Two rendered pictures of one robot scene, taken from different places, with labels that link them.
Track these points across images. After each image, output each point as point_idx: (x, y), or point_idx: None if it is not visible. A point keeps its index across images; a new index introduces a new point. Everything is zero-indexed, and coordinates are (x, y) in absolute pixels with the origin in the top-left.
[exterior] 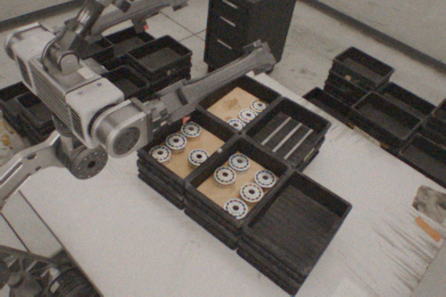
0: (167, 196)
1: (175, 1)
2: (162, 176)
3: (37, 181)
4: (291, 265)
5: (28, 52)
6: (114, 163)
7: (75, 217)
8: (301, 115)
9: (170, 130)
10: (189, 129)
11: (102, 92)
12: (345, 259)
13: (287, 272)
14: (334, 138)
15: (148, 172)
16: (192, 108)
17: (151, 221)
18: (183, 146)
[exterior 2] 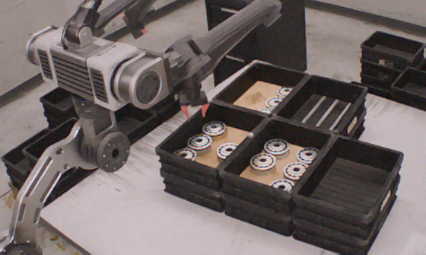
0: (202, 202)
1: None
2: (192, 176)
3: (62, 211)
4: (351, 218)
5: (48, 42)
6: (135, 184)
7: (107, 237)
8: (335, 90)
9: (189, 132)
10: (212, 129)
11: (118, 50)
12: (411, 218)
13: (350, 232)
14: (379, 113)
15: (175, 178)
16: (207, 57)
17: (190, 229)
18: (208, 144)
